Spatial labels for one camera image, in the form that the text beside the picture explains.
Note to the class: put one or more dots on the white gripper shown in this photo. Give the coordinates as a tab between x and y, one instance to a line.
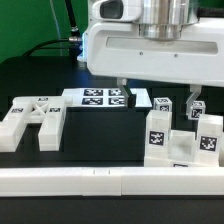
196	58

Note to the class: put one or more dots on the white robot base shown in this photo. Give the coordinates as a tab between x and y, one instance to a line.
91	21

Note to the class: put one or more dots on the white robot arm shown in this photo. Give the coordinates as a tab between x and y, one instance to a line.
163	20

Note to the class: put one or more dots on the white tagged cube left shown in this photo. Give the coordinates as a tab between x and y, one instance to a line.
162	104

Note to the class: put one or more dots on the white tagged cube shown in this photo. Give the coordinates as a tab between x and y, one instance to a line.
197	108
162	104

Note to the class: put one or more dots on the white tagged cube right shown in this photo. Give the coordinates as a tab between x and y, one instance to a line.
197	108

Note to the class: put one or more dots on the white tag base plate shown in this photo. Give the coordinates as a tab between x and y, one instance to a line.
105	97

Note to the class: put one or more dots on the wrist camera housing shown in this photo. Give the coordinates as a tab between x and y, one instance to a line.
117	10

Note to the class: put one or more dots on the white front fence rail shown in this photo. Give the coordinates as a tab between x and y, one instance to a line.
111	181

